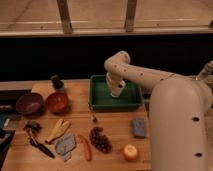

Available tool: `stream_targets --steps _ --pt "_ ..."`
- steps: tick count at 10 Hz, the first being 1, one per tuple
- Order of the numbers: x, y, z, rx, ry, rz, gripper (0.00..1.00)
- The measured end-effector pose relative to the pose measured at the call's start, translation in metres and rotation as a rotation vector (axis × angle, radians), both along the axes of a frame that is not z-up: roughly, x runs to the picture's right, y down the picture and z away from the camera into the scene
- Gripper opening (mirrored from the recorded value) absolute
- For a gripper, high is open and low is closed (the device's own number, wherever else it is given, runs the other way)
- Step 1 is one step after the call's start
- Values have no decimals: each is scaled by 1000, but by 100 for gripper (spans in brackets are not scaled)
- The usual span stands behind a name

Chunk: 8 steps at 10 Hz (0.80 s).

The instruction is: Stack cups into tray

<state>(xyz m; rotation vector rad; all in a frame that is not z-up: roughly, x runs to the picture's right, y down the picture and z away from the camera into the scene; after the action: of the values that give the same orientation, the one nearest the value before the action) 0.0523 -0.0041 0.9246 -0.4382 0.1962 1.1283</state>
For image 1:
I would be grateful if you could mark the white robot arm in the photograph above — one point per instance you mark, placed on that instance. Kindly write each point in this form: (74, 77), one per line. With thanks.
(177, 109)

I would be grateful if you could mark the green plastic tray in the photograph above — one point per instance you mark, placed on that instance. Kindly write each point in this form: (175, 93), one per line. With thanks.
(100, 96)

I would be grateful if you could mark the small dark object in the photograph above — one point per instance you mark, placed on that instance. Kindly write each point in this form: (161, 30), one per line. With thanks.
(94, 119)

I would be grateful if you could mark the dark green cup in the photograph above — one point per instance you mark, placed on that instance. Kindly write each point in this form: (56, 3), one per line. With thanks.
(57, 82)

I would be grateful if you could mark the blue sponge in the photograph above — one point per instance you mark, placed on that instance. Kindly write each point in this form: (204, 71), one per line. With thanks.
(138, 128)

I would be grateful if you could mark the red bowl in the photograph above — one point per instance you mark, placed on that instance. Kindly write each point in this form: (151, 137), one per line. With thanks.
(57, 102)

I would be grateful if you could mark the dark grape bunch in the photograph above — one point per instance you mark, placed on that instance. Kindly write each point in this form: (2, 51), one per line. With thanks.
(99, 140)

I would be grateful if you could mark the yellow banana bunch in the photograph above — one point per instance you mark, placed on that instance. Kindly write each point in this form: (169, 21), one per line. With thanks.
(59, 129)

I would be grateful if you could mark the orange carrot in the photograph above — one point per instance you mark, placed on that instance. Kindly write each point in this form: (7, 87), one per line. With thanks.
(86, 148)

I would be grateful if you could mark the yellow red apple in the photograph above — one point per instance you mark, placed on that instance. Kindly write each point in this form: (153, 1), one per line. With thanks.
(130, 152)

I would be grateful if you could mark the grey blue cloth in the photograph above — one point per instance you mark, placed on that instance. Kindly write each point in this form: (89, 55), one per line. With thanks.
(65, 145)

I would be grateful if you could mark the purple bowl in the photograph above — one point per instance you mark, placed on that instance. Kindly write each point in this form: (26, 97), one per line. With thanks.
(29, 103)

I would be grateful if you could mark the dark object at left edge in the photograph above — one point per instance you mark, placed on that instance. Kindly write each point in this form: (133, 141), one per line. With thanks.
(5, 136)

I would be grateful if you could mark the black handled utensil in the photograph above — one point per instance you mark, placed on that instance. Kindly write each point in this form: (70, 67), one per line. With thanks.
(32, 128)

